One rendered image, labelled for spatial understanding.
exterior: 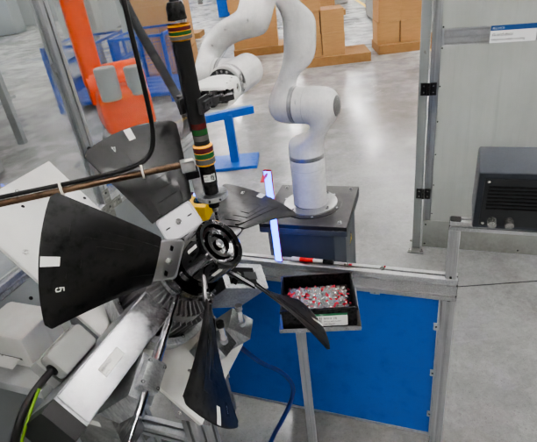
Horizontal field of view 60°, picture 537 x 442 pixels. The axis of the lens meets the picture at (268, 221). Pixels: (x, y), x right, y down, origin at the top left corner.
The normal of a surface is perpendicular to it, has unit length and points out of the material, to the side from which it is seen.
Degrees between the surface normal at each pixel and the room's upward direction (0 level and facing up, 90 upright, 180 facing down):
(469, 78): 90
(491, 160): 15
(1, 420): 90
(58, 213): 68
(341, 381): 90
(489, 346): 0
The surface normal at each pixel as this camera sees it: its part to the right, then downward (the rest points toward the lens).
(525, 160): -0.20, -0.70
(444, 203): -0.32, 0.51
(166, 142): 0.19, -0.46
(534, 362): -0.12, -0.86
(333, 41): -0.02, 0.50
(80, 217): 0.67, -0.05
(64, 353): 0.64, -0.50
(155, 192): 0.03, -0.24
